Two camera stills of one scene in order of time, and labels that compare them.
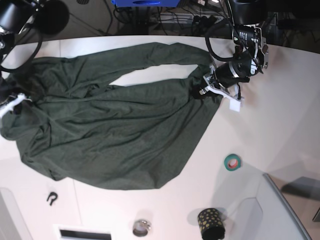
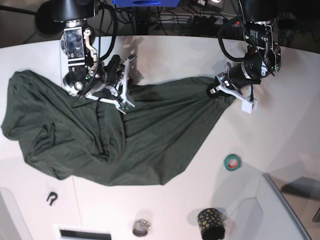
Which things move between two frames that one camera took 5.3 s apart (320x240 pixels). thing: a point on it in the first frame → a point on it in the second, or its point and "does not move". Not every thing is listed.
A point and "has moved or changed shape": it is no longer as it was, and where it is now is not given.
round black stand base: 51,17 does not move
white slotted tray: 68,232 does not move
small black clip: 51,194 does not move
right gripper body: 234,72 → 240,76
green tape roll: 232,162 does not move
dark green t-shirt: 76,125 has moved or changed shape
